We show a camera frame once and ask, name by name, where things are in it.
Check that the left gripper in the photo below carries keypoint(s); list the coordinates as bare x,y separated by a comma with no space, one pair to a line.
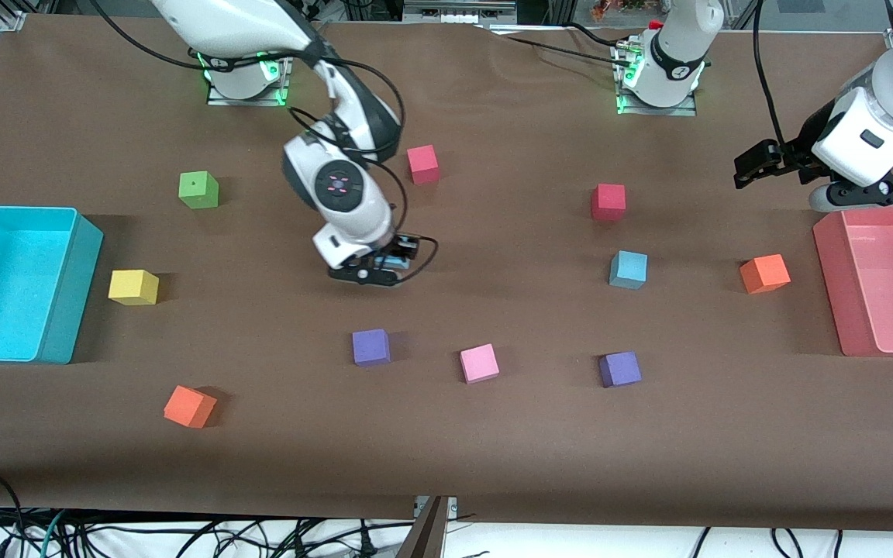
797,153

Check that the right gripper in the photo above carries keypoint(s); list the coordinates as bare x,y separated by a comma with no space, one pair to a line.
398,249

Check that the light blue foam block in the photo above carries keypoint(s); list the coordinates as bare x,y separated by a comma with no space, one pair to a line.
394,263
629,270

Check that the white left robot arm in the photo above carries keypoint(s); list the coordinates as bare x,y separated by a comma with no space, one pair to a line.
679,54

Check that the red foam block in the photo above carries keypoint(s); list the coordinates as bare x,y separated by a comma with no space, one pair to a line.
608,202
422,164

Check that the purple foam block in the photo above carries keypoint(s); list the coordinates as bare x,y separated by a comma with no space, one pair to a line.
371,347
620,370

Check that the orange foam block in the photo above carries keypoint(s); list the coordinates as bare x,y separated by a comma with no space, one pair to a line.
189,407
764,274

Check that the pink foam block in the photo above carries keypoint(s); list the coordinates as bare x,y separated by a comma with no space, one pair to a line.
480,363

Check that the pink plastic bin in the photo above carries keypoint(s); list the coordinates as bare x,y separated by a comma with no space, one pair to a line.
888,287

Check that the brown table cover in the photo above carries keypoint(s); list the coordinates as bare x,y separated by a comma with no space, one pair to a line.
446,449

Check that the green foam block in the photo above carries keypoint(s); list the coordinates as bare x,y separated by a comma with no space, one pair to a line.
198,191

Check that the grey background device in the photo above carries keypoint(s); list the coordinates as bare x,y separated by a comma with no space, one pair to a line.
458,11

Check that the yellow foam block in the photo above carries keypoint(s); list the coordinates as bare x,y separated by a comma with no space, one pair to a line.
133,287

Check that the dark table leg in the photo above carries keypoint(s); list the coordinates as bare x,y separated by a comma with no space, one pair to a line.
425,535

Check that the cyan plastic bin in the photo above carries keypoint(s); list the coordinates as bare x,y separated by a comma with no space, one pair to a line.
5,287

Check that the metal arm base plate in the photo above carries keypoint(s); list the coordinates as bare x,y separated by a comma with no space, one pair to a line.
691,107
284,89

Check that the silver table edge bracket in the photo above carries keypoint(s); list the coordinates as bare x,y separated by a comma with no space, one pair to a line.
452,505

